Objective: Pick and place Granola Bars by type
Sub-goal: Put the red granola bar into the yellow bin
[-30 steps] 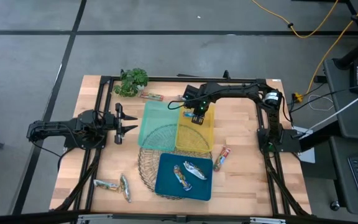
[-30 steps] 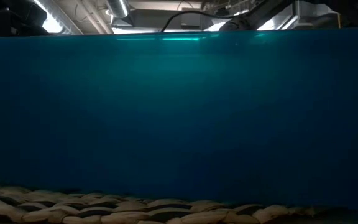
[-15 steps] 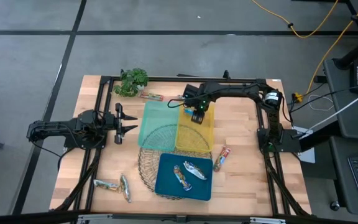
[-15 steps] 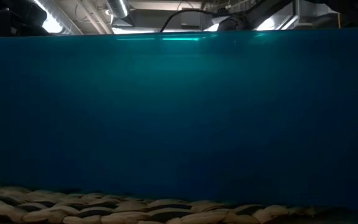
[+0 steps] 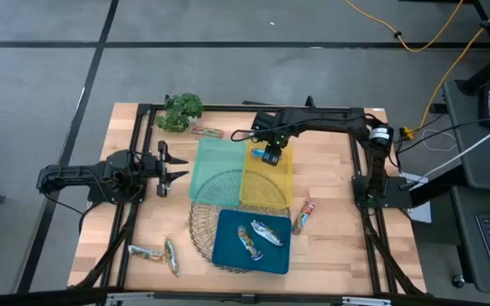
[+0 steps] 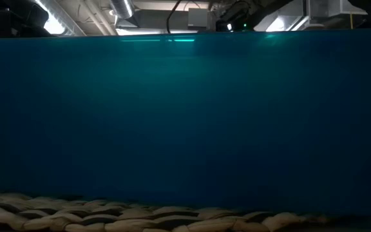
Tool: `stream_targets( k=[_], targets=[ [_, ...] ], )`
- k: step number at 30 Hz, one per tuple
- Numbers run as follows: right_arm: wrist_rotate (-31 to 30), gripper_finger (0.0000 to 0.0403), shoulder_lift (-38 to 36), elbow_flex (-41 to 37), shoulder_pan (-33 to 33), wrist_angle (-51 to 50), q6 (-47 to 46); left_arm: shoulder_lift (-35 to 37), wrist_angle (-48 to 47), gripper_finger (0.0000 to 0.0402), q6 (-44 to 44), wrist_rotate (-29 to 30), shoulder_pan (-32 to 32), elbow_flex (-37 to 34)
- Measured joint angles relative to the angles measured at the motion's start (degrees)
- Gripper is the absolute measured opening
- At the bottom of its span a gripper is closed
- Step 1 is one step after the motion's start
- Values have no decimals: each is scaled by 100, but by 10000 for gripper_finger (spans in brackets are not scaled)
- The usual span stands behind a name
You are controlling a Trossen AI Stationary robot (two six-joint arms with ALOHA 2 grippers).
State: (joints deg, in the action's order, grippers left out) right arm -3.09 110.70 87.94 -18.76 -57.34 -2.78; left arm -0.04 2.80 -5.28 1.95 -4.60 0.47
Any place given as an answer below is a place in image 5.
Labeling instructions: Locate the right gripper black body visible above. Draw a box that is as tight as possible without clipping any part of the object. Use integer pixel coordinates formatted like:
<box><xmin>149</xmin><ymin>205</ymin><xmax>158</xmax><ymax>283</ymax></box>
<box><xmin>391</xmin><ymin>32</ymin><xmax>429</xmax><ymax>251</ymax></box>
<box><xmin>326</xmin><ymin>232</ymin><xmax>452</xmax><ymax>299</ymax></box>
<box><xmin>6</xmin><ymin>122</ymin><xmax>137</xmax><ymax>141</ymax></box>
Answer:
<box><xmin>263</xmin><ymin>127</ymin><xmax>293</xmax><ymax>155</ymax></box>

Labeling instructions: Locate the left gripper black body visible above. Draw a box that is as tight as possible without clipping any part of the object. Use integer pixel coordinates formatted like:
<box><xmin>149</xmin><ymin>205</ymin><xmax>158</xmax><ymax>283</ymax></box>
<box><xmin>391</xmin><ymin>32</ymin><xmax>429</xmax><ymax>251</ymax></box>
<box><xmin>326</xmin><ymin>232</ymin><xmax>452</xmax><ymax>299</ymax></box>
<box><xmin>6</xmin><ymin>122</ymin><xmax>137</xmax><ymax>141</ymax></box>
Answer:
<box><xmin>142</xmin><ymin>139</ymin><xmax>172</xmax><ymax>199</ymax></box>

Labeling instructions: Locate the white and blue granola bar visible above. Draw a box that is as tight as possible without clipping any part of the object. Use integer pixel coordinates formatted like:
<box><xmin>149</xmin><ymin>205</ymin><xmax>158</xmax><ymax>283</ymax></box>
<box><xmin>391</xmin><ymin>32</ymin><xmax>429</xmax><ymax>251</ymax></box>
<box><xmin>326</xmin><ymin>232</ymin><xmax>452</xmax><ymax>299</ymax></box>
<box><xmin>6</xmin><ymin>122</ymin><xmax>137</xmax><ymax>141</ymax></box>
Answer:
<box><xmin>250</xmin><ymin>219</ymin><xmax>284</xmax><ymax>247</ymax></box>

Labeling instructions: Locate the blue and green granola bar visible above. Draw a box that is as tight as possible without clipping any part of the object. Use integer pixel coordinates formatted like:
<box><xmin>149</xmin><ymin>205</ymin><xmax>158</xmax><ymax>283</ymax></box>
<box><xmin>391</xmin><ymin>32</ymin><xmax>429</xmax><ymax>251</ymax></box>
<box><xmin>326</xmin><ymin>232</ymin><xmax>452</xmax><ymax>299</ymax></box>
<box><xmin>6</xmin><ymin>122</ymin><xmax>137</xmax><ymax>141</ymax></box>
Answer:
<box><xmin>236</xmin><ymin>224</ymin><xmax>265</xmax><ymax>262</ymax></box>

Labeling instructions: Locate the translucent yellow plastic tray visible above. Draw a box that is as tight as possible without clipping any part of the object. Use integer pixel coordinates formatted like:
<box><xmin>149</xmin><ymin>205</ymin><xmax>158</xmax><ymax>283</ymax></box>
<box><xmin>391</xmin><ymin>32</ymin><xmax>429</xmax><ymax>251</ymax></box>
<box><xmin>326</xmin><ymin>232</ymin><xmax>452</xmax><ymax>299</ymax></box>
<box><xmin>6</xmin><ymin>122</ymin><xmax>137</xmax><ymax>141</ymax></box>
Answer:
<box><xmin>239</xmin><ymin>139</ymin><xmax>293</xmax><ymax>210</ymax></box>

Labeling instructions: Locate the translucent green plastic tray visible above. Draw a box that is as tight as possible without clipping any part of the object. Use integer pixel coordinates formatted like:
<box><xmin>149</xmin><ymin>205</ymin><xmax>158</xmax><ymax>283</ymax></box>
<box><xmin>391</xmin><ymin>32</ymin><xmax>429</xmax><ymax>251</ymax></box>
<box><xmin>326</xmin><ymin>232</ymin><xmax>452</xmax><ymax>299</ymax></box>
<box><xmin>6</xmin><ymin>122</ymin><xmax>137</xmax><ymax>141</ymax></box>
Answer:
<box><xmin>188</xmin><ymin>137</ymin><xmax>247</xmax><ymax>207</ymax></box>

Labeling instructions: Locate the small green potted plant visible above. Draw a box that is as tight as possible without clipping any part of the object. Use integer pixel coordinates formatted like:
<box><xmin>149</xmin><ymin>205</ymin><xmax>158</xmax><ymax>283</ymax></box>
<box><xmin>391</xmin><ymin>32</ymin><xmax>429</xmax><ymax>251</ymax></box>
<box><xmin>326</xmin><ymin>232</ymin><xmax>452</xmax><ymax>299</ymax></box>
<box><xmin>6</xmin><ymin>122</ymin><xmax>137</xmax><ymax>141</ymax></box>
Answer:
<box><xmin>154</xmin><ymin>92</ymin><xmax>205</xmax><ymax>133</ymax></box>

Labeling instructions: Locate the dark blue plastic tray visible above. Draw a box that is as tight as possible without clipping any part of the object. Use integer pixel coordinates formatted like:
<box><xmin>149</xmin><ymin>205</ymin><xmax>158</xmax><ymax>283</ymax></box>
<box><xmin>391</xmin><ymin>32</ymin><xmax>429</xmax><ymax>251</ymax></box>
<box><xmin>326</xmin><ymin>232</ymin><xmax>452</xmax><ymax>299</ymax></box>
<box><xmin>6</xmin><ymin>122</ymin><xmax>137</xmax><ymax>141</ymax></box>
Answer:
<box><xmin>210</xmin><ymin>207</ymin><xmax>293</xmax><ymax>276</ymax></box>

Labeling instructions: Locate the black beam with silver brackets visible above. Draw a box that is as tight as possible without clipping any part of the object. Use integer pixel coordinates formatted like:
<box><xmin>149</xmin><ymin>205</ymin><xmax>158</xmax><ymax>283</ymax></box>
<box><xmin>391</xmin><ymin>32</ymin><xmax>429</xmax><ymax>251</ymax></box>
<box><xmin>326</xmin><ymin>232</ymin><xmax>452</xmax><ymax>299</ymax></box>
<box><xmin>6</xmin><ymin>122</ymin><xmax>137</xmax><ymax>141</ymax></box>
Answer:
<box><xmin>0</xmin><ymin>287</ymin><xmax>490</xmax><ymax>306</ymax></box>

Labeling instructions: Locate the dark grey side desk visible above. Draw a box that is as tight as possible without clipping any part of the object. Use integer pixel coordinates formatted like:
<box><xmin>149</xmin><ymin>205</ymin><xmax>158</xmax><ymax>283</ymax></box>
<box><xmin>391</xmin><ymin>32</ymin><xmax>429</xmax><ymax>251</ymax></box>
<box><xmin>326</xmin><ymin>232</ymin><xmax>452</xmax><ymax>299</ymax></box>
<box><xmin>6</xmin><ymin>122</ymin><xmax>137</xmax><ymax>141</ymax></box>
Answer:
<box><xmin>451</xmin><ymin>185</ymin><xmax>490</xmax><ymax>298</ymax></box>
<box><xmin>442</xmin><ymin>79</ymin><xmax>490</xmax><ymax>192</ymax></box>

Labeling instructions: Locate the black stand leg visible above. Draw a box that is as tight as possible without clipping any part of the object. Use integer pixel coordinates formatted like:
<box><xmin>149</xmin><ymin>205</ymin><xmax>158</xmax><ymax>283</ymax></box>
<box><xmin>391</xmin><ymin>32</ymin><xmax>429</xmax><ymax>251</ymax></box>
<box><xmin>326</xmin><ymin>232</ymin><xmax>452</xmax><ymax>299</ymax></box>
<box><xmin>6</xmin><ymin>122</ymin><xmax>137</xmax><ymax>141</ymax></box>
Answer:
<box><xmin>457</xmin><ymin>0</ymin><xmax>490</xmax><ymax>95</ymax></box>

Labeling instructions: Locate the round wire basket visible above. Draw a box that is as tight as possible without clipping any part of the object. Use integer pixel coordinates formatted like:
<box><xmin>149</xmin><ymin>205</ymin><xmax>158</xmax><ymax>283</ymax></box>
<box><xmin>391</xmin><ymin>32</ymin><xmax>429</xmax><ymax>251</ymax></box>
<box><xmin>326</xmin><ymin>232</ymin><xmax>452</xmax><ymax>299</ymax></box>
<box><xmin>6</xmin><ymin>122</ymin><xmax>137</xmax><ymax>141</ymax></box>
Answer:
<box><xmin>188</xmin><ymin>168</ymin><xmax>292</xmax><ymax>274</ymax></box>

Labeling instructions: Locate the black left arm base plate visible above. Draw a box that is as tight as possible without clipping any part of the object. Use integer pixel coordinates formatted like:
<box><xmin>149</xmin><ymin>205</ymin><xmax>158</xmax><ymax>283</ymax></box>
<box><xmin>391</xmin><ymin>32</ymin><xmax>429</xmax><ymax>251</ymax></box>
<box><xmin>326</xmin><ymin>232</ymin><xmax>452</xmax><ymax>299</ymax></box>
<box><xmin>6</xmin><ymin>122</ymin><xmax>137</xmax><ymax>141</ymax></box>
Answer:
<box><xmin>86</xmin><ymin>182</ymin><xmax>147</xmax><ymax>204</ymax></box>

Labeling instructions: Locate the black aluminium table frame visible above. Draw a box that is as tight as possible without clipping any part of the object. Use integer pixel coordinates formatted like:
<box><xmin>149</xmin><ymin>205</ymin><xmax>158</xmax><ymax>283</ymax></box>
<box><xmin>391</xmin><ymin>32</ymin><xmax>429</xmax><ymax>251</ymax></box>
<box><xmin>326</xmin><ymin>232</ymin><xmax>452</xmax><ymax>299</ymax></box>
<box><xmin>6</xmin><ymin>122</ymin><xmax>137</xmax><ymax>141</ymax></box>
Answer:
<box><xmin>68</xmin><ymin>95</ymin><xmax>427</xmax><ymax>298</ymax></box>

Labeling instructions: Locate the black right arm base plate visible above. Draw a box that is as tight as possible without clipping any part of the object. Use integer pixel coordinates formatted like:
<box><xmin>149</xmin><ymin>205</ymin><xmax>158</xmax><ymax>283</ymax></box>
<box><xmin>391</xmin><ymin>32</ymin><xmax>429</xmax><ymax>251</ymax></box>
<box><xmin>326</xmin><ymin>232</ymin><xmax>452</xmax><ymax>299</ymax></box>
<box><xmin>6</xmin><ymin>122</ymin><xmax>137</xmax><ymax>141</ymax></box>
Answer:
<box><xmin>352</xmin><ymin>174</ymin><xmax>412</xmax><ymax>209</ymax></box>

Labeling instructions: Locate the thin white cable loop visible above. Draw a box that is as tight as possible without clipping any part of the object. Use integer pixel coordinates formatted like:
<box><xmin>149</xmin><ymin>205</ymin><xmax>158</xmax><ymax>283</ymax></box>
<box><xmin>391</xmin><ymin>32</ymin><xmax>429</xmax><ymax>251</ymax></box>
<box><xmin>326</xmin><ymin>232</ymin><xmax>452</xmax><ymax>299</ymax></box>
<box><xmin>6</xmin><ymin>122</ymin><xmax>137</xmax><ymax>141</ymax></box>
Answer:
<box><xmin>421</xmin><ymin>128</ymin><xmax>459</xmax><ymax>153</ymax></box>

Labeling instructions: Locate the yellow extension cable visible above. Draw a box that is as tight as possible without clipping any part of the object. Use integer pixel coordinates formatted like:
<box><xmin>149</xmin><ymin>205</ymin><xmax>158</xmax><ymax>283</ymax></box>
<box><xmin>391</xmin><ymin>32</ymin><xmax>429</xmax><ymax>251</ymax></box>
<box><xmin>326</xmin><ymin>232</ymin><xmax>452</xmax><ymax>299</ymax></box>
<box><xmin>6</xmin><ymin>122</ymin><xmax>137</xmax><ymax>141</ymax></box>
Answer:
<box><xmin>342</xmin><ymin>0</ymin><xmax>466</xmax><ymax>54</ymax></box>
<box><xmin>417</xmin><ymin>0</ymin><xmax>490</xmax><ymax>131</ymax></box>

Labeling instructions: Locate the thin black cable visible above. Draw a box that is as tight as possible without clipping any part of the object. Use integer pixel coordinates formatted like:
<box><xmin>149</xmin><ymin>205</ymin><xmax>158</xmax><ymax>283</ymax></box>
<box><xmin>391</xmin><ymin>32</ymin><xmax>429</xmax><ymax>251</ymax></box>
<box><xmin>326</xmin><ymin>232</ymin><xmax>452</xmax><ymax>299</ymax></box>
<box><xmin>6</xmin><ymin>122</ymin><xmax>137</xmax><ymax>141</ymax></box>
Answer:
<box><xmin>396</xmin><ymin>113</ymin><xmax>490</xmax><ymax>155</ymax></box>

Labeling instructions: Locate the thick white cable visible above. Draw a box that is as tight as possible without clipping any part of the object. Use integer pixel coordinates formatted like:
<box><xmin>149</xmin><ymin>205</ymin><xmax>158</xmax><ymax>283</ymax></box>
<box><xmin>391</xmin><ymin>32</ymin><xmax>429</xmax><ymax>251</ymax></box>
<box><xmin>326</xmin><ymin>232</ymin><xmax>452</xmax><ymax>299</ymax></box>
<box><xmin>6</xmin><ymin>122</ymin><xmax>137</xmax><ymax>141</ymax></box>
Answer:
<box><xmin>400</xmin><ymin>127</ymin><xmax>490</xmax><ymax>188</ymax></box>

